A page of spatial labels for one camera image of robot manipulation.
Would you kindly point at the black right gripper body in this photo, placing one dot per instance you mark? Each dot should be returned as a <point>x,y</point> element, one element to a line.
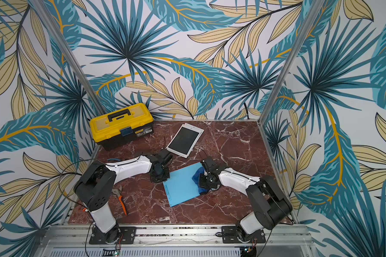
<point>204,181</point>

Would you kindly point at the orange handled cutter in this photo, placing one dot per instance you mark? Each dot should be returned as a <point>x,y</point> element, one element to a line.
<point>117,193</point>

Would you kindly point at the blue framed drawing tablet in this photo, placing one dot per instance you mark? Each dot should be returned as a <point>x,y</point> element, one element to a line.
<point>180,187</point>

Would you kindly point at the left aluminium corner post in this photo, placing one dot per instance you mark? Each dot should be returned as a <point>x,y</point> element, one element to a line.
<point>55,32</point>

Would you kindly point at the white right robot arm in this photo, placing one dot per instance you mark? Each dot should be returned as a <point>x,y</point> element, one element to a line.
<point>269,203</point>

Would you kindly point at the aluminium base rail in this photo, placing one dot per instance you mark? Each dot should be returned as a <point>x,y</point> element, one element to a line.
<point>178,240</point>

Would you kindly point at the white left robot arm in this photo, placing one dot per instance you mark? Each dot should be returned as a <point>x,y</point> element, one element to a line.
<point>97,183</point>

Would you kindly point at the blue microfiber cloth black trim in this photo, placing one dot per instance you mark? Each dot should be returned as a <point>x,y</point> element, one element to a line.
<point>196,177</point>

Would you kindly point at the right aluminium corner post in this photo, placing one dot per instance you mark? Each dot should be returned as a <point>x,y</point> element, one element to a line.
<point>298,43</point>

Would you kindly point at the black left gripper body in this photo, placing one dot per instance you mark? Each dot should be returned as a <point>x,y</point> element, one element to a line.
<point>162,175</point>

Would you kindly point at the aluminium corner post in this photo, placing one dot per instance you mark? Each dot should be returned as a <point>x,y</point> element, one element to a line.
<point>55,32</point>
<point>298,43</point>

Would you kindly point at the white drawing tablet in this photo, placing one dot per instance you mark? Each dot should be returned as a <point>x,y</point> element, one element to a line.
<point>185,139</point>

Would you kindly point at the yellow black toolbox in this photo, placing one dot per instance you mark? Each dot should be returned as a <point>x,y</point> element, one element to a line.
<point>120,127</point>

